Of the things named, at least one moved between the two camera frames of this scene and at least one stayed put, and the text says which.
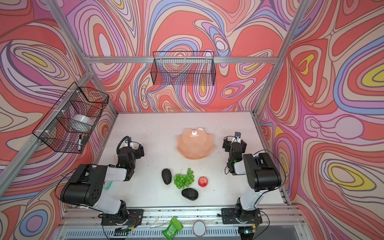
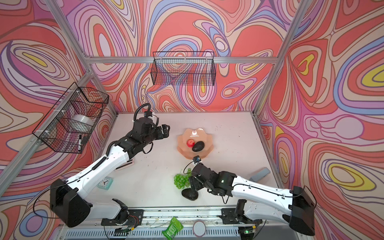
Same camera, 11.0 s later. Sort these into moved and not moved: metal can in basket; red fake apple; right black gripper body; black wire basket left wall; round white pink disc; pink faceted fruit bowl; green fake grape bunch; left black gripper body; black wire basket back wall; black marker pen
Moved: right black gripper body; red fake apple; left black gripper body
Not moved: metal can in basket; black wire basket left wall; round white pink disc; black marker pen; green fake grape bunch; black wire basket back wall; pink faceted fruit bowl
